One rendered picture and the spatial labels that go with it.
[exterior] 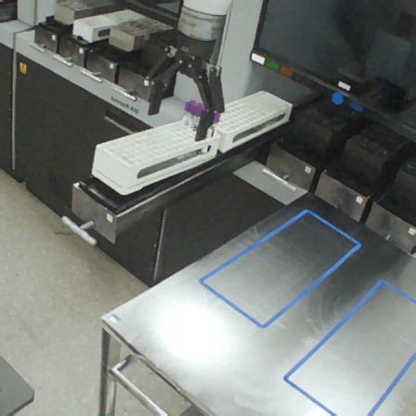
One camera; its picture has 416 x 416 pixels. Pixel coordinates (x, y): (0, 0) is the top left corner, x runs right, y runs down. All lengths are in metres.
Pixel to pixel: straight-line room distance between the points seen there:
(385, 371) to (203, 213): 0.91
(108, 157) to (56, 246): 1.17
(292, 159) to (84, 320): 0.95
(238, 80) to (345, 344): 0.87
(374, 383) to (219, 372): 0.25
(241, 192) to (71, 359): 0.77
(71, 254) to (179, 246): 0.56
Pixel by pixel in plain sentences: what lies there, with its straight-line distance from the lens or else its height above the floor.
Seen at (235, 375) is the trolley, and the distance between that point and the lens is 0.87.
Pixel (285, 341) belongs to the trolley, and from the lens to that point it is 0.94.
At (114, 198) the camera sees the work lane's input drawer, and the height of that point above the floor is 0.82.
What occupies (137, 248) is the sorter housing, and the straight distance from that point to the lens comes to 1.98.
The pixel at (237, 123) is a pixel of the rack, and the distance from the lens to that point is 1.39.
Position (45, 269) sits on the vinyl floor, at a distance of 2.17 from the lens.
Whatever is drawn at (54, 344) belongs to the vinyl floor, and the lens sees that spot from 1.92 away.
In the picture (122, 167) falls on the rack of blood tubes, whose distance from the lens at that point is 1.11.
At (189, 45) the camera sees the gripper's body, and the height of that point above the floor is 1.10.
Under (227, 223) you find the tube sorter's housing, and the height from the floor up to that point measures 0.51.
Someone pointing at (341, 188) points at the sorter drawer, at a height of 0.80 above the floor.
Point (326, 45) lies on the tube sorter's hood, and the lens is 1.41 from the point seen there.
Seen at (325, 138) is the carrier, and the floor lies 0.85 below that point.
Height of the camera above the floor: 1.49
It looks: 36 degrees down
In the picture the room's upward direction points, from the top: 12 degrees clockwise
